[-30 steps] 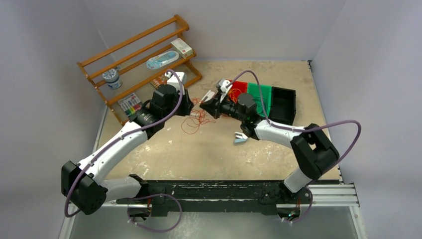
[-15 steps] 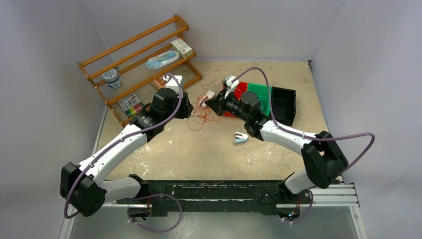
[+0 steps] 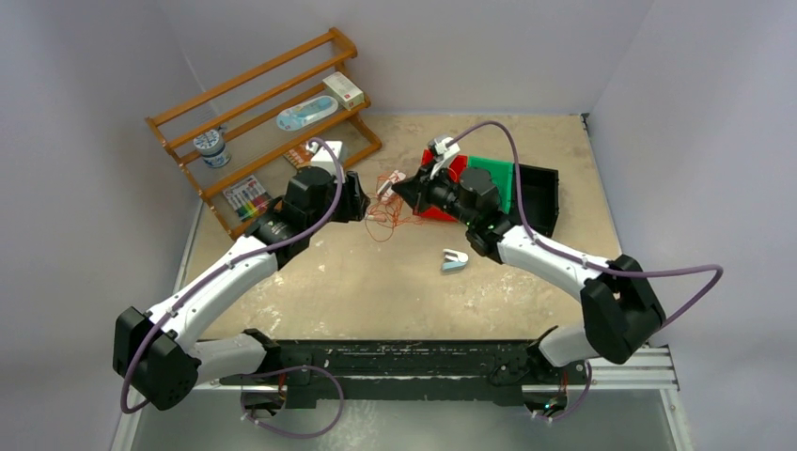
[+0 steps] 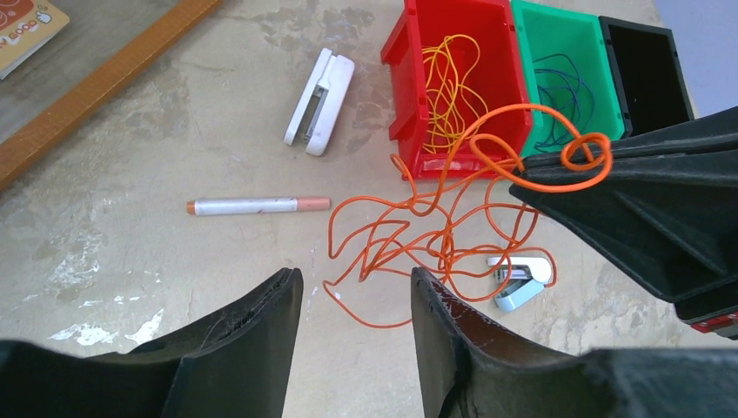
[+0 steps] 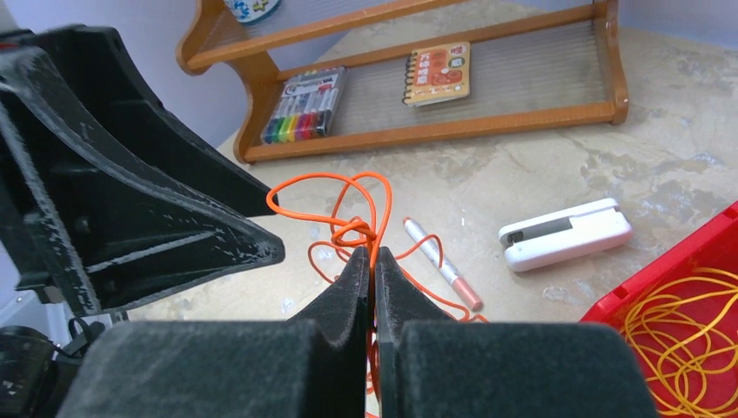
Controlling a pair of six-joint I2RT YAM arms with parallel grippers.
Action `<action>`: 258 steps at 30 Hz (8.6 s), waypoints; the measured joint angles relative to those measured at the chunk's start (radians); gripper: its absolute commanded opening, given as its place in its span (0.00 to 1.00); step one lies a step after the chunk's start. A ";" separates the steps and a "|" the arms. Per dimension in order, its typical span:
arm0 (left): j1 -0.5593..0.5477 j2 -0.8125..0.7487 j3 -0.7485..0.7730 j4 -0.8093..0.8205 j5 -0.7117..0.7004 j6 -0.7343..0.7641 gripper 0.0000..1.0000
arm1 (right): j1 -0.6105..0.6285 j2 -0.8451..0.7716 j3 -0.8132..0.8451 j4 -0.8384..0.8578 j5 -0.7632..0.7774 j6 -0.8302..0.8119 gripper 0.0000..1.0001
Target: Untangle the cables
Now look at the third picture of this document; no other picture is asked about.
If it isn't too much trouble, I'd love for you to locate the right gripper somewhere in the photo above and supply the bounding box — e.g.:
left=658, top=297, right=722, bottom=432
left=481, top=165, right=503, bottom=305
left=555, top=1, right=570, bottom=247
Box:
left=393, top=161, right=477, bottom=227

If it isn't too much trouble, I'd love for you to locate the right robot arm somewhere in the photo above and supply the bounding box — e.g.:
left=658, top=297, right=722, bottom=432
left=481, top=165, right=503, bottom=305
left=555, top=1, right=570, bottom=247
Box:
left=393, top=165, right=666, bottom=382

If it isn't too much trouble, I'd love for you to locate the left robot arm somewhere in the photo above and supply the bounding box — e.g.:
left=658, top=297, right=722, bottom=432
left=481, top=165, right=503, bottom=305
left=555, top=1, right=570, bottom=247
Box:
left=112, top=166, right=369, bottom=413

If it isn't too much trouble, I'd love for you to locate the white stapler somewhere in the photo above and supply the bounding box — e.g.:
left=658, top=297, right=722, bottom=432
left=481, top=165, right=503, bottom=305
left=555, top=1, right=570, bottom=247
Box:
left=376, top=170, right=406, bottom=202

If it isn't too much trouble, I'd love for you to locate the red plastic bin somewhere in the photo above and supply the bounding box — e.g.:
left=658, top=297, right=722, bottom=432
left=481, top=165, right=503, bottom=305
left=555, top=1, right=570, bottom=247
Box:
left=407, top=148, right=468, bottom=222

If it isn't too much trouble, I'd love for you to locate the orange snack packet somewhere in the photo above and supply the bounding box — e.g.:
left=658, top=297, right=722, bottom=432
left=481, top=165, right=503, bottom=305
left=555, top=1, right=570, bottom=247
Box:
left=283, top=143, right=315, bottom=169

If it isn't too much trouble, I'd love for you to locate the white blue staple remover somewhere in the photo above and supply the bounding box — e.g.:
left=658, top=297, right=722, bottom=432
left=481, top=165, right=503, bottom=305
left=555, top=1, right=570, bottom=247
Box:
left=441, top=249, right=469, bottom=273

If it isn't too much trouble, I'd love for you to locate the green plastic bin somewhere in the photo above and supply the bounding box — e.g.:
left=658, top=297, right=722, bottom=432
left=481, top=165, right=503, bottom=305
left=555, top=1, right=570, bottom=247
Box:
left=467, top=156, right=514, bottom=213

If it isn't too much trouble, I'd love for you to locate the blue white oval package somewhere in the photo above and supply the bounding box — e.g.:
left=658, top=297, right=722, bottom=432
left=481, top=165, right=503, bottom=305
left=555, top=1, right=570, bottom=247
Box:
left=275, top=95, right=338, bottom=132

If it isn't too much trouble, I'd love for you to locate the coloured marker set pack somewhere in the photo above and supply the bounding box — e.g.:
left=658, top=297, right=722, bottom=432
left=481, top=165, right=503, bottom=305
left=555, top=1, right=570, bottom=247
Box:
left=222, top=175, right=273, bottom=222

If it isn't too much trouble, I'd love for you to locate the white red box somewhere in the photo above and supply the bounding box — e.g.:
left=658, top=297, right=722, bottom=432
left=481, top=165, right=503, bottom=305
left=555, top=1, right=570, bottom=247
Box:
left=322, top=71, right=366, bottom=110

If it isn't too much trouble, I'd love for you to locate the black plastic bin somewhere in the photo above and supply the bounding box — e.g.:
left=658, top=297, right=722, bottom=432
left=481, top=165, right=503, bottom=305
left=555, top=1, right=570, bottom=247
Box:
left=510, top=164, right=559, bottom=238

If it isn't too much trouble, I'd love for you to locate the blue white tape roll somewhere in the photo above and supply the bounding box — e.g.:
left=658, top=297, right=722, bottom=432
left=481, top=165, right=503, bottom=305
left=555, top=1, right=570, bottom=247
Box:
left=193, top=129, right=231, bottom=169

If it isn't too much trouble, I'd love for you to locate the wooden shelf rack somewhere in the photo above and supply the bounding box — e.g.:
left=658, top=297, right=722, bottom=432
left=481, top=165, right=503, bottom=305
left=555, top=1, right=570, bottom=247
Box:
left=145, top=27, right=383, bottom=239

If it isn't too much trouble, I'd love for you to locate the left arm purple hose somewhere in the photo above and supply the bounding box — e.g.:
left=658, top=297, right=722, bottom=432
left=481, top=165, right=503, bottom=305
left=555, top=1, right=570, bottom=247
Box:
left=119, top=136, right=347, bottom=441

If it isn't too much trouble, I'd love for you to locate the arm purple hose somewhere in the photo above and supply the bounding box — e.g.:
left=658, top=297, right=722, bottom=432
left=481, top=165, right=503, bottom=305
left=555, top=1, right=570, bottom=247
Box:
left=119, top=136, right=347, bottom=441
left=447, top=119, right=726, bottom=426

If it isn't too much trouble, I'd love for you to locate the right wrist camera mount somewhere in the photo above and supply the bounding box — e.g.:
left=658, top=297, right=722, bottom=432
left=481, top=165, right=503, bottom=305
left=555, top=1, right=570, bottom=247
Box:
left=429, top=135, right=461, bottom=179

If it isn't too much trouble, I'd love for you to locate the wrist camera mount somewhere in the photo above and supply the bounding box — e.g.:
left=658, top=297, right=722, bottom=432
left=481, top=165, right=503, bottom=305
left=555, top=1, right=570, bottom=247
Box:
left=429, top=135, right=461, bottom=179
left=305, top=141, right=345, bottom=174

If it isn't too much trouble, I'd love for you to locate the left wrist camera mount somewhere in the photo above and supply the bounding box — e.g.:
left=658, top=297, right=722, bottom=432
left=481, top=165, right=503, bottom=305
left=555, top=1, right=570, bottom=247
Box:
left=305, top=141, right=345, bottom=174

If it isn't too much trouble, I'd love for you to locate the right arm purple hose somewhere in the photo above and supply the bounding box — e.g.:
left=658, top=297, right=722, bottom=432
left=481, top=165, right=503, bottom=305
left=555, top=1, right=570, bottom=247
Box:
left=447, top=119, right=726, bottom=426

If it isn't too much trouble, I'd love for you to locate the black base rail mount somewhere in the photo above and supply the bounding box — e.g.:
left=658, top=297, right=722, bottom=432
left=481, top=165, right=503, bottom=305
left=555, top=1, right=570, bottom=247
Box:
left=220, top=339, right=587, bottom=415

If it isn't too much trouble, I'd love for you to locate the aluminium frame rail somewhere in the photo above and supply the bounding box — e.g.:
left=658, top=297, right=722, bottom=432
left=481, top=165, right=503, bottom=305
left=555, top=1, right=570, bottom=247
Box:
left=110, top=345, right=695, bottom=451

